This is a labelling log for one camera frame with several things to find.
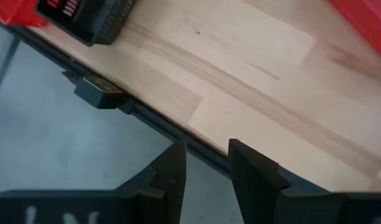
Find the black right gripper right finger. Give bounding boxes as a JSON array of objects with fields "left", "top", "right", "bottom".
[{"left": 228, "top": 138, "right": 347, "bottom": 224}]

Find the red plastic basket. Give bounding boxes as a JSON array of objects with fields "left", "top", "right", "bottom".
[
  {"left": 0, "top": 0, "right": 49, "bottom": 28},
  {"left": 327, "top": 0, "right": 381, "bottom": 64}
]

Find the black aluminium table frame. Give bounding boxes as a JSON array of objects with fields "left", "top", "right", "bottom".
[{"left": 3, "top": 21, "right": 233, "bottom": 177}]

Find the black plastic basket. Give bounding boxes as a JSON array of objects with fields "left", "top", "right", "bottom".
[{"left": 35, "top": 0, "right": 138, "bottom": 47}]

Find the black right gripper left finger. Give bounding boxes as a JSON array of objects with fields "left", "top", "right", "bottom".
[{"left": 115, "top": 139, "right": 187, "bottom": 224}]

